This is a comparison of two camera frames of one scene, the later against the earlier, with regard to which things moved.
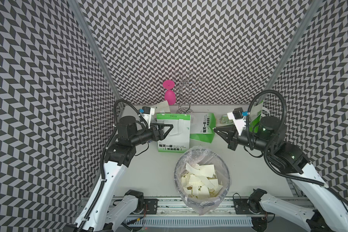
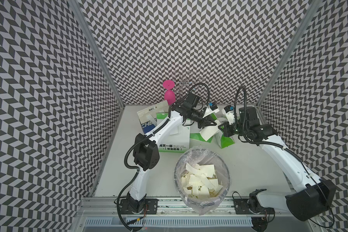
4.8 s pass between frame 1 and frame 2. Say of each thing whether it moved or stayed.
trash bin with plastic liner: stayed
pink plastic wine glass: stayed
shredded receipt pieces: stayed
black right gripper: moved
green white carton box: stayed
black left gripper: moved
